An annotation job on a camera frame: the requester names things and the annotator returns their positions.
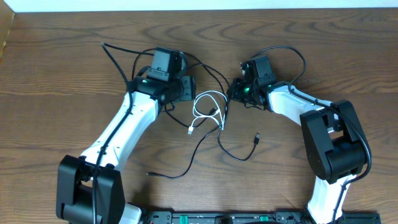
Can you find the white usb cable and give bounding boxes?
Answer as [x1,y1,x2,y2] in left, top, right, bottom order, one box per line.
[187,90,229,136]

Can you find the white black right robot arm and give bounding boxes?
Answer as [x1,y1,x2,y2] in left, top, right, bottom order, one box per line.
[228,61,372,223]

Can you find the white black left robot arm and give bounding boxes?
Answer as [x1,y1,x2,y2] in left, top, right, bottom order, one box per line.
[55,76,196,223]

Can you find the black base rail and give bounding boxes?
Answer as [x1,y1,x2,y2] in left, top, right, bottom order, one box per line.
[138,210,382,224]

